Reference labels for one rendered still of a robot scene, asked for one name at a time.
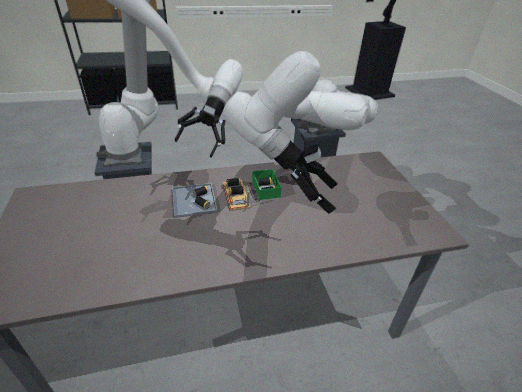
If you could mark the yellow battery holder board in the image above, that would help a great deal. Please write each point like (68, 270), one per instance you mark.
(237, 201)

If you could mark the green box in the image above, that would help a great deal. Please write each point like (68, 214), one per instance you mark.
(266, 194)

